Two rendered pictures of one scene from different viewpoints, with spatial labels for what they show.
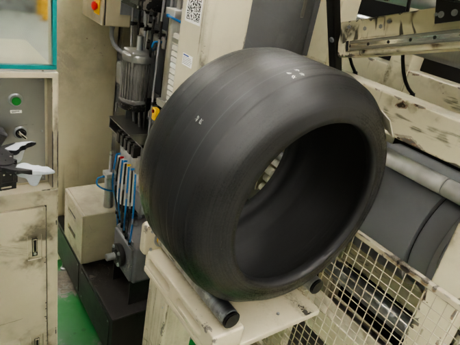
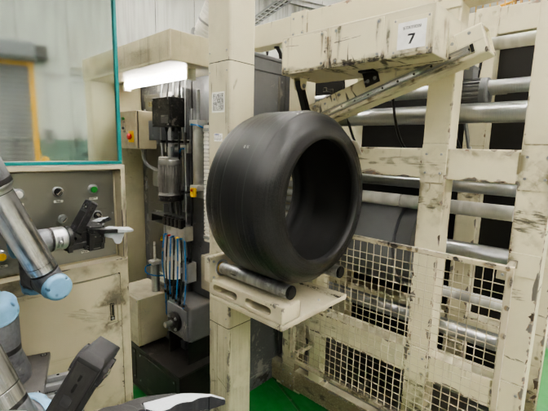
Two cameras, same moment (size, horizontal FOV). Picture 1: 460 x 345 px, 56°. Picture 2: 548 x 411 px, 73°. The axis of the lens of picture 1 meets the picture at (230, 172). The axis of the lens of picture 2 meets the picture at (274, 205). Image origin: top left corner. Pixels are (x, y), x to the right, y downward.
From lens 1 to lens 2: 45 cm
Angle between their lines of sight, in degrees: 18
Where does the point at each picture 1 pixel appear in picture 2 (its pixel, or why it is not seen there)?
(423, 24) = (359, 90)
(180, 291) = (246, 293)
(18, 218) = (99, 285)
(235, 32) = (247, 114)
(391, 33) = (342, 100)
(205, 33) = (229, 115)
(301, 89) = (304, 118)
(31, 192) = (108, 261)
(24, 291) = not seen: hidden behind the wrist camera
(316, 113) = (315, 130)
